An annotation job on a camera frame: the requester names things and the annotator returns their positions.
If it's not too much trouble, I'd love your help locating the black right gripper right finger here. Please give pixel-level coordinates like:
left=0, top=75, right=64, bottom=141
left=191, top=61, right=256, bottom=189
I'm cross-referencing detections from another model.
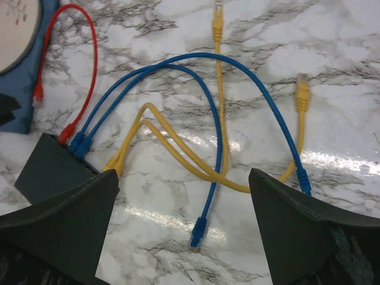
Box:
left=249, top=169, right=379, bottom=284

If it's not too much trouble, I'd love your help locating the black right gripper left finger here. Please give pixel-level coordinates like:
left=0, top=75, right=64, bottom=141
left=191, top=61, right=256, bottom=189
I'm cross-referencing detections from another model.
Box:
left=1, top=170, right=119, bottom=284

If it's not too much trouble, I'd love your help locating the dark network switch box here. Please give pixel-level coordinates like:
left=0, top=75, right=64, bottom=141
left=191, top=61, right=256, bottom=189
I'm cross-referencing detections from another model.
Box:
left=14, top=133, right=99, bottom=204

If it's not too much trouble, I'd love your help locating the red ethernet cable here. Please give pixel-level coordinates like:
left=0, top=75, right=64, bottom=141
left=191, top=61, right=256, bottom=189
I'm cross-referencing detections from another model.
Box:
left=31, top=5, right=99, bottom=145

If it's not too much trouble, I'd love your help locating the yellow ethernet cable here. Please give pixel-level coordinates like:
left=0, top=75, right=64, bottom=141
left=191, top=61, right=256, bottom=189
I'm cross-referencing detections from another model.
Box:
left=114, top=0, right=255, bottom=194
left=102, top=72, right=312, bottom=186

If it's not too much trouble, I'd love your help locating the blue cloth placemat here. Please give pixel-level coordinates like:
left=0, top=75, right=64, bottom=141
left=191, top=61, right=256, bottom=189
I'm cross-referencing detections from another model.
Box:
left=1, top=1, right=59, bottom=134

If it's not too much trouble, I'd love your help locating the pink and cream plate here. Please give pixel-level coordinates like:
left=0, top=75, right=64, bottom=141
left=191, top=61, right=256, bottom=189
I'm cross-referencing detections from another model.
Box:
left=0, top=0, right=42, bottom=74

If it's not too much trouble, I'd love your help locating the blue ethernet cable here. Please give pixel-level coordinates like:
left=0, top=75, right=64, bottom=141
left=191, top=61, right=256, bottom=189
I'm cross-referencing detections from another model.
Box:
left=77, top=64, right=224, bottom=253
left=69, top=52, right=312, bottom=197

